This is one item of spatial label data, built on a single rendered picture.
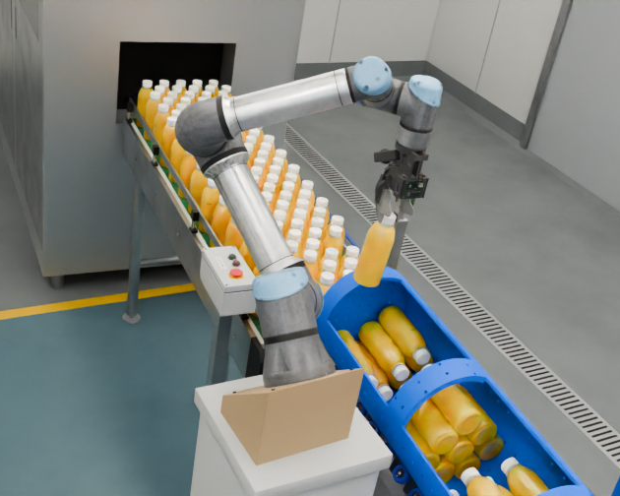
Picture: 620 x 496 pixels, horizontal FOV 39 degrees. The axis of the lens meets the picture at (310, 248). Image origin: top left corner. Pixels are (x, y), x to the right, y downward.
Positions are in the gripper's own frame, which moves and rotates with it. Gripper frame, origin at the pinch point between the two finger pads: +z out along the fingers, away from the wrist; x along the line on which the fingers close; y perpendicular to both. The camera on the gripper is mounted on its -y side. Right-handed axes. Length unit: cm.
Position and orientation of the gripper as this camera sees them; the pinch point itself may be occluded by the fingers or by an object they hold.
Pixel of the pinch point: (388, 216)
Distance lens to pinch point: 212.7
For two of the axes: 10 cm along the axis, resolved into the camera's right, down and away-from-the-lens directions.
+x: 9.0, -0.7, 4.2
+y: 3.9, 5.3, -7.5
